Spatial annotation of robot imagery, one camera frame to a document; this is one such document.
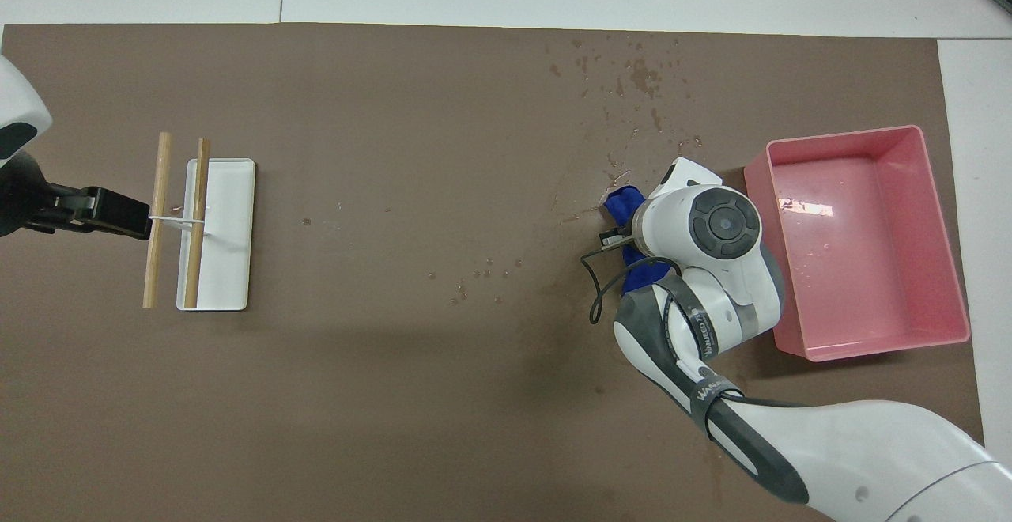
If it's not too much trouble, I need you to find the white towel rack base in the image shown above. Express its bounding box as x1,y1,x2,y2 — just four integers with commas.
149,158,257,313

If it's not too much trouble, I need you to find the pink plastic bin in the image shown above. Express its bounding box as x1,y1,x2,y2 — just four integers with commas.
743,125,972,363

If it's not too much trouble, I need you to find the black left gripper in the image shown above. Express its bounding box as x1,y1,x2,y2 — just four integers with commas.
0,150,152,240

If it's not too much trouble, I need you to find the brown table mat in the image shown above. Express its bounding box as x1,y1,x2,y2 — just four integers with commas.
0,23,995,522

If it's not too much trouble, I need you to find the blue cloth towel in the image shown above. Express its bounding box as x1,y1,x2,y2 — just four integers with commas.
603,185,682,296

